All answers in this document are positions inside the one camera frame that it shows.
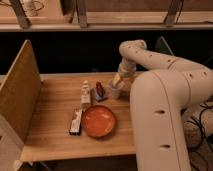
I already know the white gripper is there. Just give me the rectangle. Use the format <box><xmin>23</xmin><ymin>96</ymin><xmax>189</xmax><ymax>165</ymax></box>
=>
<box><xmin>112</xmin><ymin>58</ymin><xmax>136</xmax><ymax>87</ymax></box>

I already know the white ceramic cup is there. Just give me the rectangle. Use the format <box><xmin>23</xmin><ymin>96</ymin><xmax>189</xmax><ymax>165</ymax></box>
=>
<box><xmin>109</xmin><ymin>82</ymin><xmax>124</xmax><ymax>99</ymax></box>

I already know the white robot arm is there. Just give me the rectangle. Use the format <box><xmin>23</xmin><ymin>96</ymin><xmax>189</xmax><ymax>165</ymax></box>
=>
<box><xmin>118</xmin><ymin>40</ymin><xmax>213</xmax><ymax>171</ymax></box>

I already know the orange ceramic bowl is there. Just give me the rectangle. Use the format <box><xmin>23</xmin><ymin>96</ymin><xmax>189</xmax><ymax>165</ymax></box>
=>
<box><xmin>82</xmin><ymin>105</ymin><xmax>116</xmax><ymax>138</ymax></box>

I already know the white cup on shelf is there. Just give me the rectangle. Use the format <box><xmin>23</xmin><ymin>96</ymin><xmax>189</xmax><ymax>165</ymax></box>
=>
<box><xmin>23</xmin><ymin>0</ymin><xmax>38</xmax><ymax>17</ymax></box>

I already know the red and blue toy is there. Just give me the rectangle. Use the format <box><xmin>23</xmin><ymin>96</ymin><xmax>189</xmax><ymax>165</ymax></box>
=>
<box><xmin>93</xmin><ymin>82</ymin><xmax>107</xmax><ymax>102</ymax></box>

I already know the white bottle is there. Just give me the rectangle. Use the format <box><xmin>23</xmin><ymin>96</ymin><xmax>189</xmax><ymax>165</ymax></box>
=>
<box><xmin>81</xmin><ymin>80</ymin><xmax>91</xmax><ymax>104</ymax></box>

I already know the right divider board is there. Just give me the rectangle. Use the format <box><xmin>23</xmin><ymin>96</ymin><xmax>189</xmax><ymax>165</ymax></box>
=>
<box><xmin>155</xmin><ymin>36</ymin><xmax>174</xmax><ymax>55</ymax></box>

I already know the dark snack bar packet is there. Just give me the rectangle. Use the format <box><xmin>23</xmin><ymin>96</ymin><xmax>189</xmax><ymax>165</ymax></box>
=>
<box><xmin>69</xmin><ymin>109</ymin><xmax>82</xmax><ymax>135</ymax></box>

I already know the left wooden divider board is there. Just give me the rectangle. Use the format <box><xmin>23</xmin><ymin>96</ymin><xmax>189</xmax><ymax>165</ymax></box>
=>
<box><xmin>0</xmin><ymin>40</ymin><xmax>41</xmax><ymax>146</ymax></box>

